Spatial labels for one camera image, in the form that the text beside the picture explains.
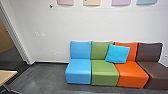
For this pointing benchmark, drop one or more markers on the green sofa chair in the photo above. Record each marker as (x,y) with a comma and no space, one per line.
(104,73)

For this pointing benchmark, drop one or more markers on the orange sofa chair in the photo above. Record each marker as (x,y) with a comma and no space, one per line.
(131,75)

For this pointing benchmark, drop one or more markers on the small dark wall mount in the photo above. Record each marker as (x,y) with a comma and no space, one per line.
(51,5)

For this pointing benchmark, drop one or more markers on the wooden door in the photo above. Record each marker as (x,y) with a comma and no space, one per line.
(6,38)

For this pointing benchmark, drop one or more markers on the purple wall poster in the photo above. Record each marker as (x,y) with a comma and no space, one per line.
(120,2)

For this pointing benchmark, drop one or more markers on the cyan cushion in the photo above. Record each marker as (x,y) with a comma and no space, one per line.
(117,54)

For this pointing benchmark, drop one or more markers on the white wall switch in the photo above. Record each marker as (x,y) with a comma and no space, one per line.
(36,33)
(43,34)

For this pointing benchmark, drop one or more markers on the salmon wall poster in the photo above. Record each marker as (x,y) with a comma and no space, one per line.
(65,2)

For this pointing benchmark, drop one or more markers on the white door frame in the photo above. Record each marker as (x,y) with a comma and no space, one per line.
(20,40)

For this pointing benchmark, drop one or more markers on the blue sofa chair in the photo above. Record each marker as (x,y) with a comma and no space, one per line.
(78,71)

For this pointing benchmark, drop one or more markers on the brown sofa chair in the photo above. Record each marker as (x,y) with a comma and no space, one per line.
(155,71)

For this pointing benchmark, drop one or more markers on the light wooden table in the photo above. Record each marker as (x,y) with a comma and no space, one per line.
(6,75)

